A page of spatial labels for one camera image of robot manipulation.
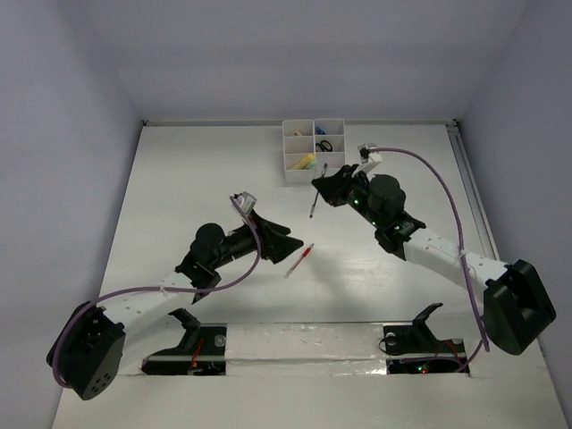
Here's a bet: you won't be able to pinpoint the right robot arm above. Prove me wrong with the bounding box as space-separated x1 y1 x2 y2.
312 165 557 356

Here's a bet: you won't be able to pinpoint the red gel pen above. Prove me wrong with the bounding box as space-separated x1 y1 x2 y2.
284 243 315 279

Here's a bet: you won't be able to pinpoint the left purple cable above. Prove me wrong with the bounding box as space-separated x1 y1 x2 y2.
52 196 263 390

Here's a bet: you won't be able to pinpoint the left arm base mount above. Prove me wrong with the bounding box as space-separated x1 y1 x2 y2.
141 308 227 376

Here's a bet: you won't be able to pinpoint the left white compartment organizer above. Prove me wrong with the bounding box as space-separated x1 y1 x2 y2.
282 119 315 184

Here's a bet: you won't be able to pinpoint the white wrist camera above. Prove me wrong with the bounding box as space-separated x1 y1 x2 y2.
354 143 383 174
230 191 257 217

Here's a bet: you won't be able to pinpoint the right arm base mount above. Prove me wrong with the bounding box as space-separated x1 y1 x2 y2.
378 303 469 375

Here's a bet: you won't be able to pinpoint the blue gel pen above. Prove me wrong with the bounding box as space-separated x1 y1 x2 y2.
308 163 328 219

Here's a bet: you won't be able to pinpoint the black handled scissors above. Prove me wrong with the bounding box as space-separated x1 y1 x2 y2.
315 139 334 153

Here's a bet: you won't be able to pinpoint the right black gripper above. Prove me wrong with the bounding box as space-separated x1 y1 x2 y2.
312 164 383 229

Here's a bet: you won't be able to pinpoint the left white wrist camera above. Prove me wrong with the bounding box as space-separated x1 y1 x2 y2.
230 191 257 217

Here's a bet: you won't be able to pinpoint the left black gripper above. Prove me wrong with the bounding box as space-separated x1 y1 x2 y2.
209 209 301 270

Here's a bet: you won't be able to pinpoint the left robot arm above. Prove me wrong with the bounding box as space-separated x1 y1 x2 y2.
46 209 304 400

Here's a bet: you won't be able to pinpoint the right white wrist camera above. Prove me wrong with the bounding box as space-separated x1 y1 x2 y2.
354 143 383 174

